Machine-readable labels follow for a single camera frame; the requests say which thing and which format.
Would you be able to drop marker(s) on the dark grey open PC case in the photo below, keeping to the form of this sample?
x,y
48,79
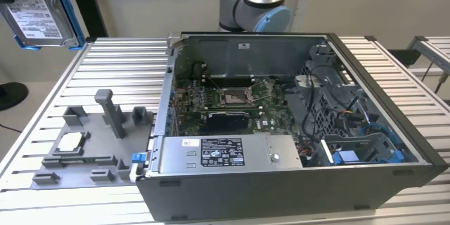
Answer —
x,y
246,196

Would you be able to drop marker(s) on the slatted metal side table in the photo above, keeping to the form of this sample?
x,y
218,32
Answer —
x,y
439,44

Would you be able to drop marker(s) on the CPU socket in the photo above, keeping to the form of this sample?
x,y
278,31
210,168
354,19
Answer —
x,y
234,96

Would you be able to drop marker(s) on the blue plastic bay bracket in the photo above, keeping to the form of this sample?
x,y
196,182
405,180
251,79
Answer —
x,y
346,156

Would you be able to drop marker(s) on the black round stand base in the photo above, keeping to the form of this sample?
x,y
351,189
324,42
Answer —
x,y
12,96

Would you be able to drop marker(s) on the thin metal locking lever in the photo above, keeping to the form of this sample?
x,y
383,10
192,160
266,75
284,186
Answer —
x,y
214,82

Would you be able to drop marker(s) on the black RAM slot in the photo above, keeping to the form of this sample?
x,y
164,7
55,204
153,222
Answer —
x,y
231,108
230,78

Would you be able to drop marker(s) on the grey metal disk bay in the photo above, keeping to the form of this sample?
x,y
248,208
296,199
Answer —
x,y
372,138

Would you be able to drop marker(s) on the green RAM stick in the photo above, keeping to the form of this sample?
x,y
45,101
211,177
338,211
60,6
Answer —
x,y
87,160

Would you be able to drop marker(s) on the black graphics card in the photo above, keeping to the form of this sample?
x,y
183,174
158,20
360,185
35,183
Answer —
x,y
226,122

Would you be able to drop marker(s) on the blue case latch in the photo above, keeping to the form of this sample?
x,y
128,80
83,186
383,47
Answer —
x,y
137,157

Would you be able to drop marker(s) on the grey parts rack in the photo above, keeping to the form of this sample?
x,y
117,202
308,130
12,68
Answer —
x,y
101,140

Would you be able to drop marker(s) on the silver power supply unit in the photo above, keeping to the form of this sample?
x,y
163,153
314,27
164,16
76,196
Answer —
x,y
175,154

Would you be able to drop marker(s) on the green motherboard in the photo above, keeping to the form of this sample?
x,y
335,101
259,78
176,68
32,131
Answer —
x,y
274,103

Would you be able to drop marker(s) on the silver CPU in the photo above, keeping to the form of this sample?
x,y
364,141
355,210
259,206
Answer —
x,y
72,142

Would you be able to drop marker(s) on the hard disk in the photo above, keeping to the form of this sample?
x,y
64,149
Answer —
x,y
35,17

